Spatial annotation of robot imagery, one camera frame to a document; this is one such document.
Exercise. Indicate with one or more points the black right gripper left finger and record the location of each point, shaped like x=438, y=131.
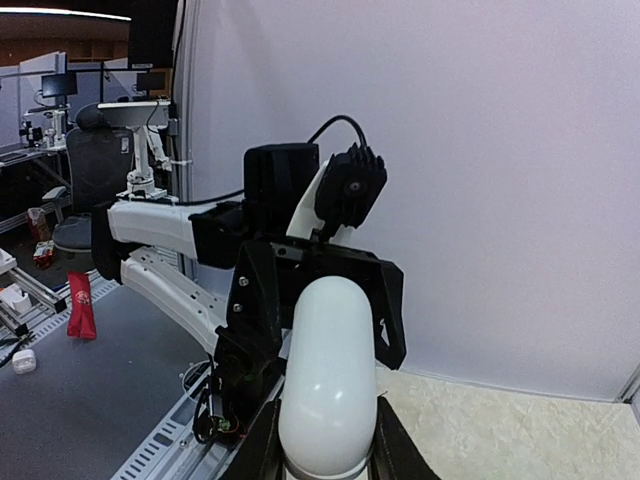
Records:
x=260, y=456

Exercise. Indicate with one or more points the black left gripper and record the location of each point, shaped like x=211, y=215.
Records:
x=268, y=279

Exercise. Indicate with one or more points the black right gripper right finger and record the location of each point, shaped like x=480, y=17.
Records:
x=394, y=454

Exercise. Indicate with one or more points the white oval charging case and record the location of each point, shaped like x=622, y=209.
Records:
x=329, y=401

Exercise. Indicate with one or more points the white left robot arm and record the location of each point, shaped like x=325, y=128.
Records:
x=231, y=272

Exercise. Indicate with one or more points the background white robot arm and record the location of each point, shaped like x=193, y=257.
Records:
x=145, y=120

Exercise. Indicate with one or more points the red bag on floor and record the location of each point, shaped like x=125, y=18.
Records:
x=82, y=322

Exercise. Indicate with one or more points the grey office chair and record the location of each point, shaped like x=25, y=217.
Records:
x=99, y=158

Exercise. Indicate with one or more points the background computer monitor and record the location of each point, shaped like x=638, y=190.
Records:
x=55, y=85

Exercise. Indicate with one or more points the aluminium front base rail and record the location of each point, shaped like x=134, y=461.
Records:
x=170, y=450

